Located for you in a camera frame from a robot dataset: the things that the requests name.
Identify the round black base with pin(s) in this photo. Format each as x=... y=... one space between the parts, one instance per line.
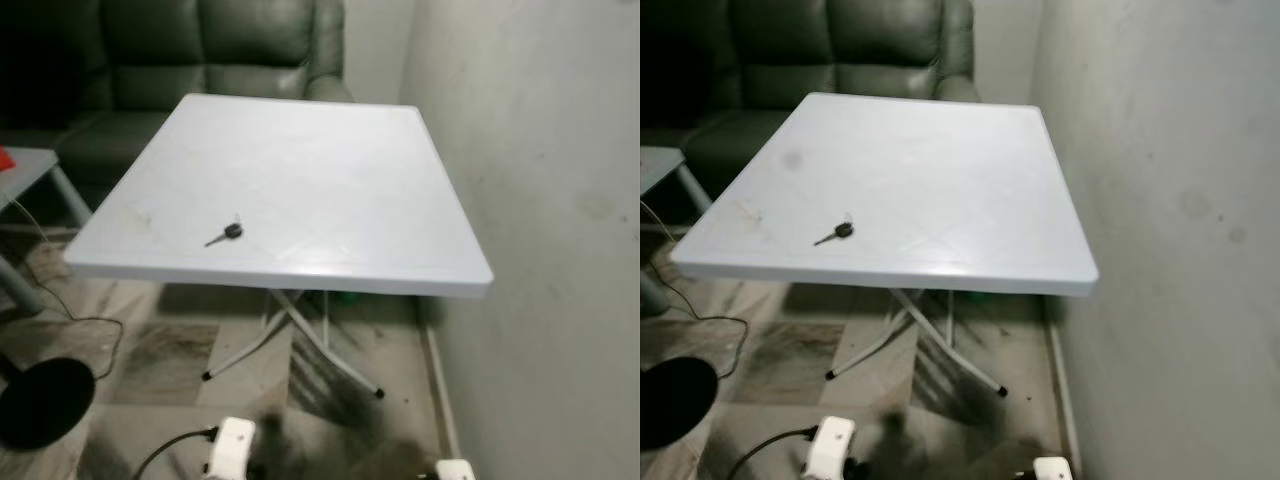
x=40 y=402
x=672 y=402

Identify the black-headed key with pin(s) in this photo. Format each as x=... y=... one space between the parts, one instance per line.
x=843 y=231
x=231 y=232

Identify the dark green leather sofa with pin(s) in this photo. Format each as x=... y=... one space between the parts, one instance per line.
x=200 y=60
x=830 y=60

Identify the white folding plastic table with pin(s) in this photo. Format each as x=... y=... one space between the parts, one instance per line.
x=920 y=170
x=300 y=170

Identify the red object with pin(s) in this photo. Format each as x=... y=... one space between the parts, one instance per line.
x=4 y=157

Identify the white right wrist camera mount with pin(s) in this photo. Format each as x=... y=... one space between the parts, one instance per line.
x=456 y=470
x=1053 y=468

